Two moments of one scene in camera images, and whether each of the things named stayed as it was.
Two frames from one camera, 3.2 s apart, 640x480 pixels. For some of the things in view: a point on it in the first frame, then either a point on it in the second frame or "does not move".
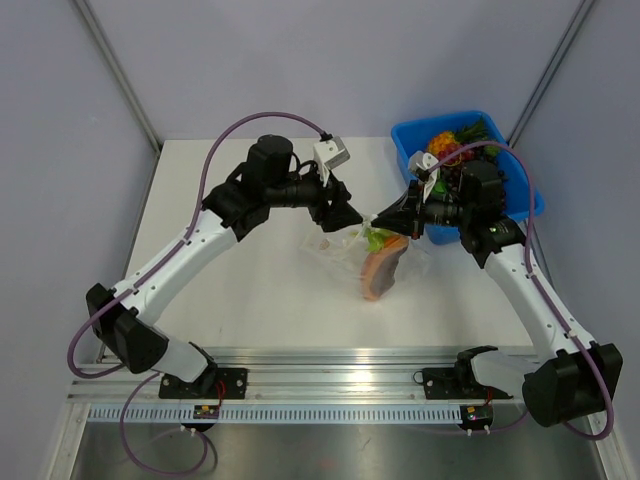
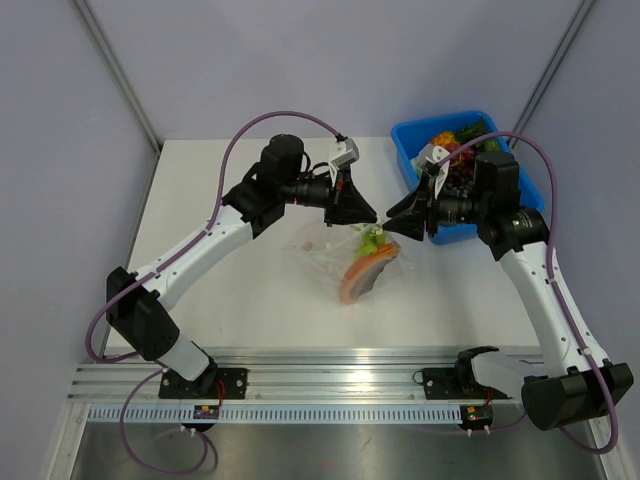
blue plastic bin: [523, 195] does not move
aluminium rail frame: [301, 376] does not move
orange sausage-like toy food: [378, 270] to [364, 271]
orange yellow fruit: [440, 141] does not move
